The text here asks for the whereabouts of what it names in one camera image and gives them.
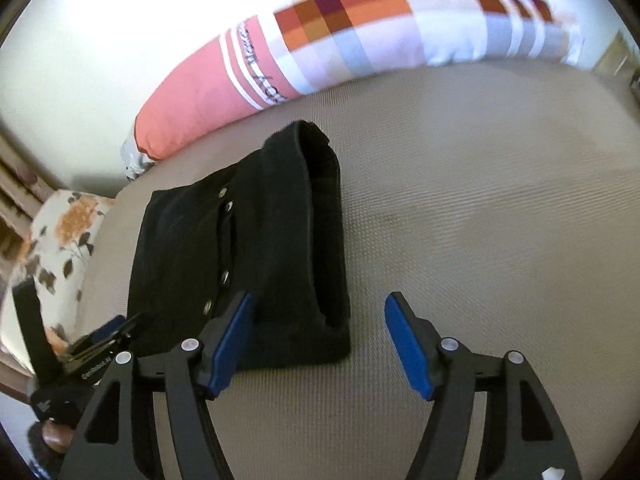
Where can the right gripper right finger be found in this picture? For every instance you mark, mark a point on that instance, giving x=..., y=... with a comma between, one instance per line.
x=523, y=436

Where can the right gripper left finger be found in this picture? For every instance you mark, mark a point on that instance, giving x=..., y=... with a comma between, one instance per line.
x=116, y=437

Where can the black pants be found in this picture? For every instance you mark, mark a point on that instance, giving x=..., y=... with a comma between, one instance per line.
x=270, y=225

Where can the person's left hand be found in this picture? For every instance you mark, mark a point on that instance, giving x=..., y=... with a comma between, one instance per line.
x=56, y=436

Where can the floral pillow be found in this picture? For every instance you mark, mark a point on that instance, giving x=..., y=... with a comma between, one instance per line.
x=55, y=254

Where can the beige bed mat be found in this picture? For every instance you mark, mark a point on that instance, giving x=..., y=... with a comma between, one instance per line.
x=502, y=199

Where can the wooden headboard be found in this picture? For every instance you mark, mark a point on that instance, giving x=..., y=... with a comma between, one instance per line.
x=23, y=192

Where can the pink plaid long pillow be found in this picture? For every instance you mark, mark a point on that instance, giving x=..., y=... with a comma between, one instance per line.
x=277, y=57

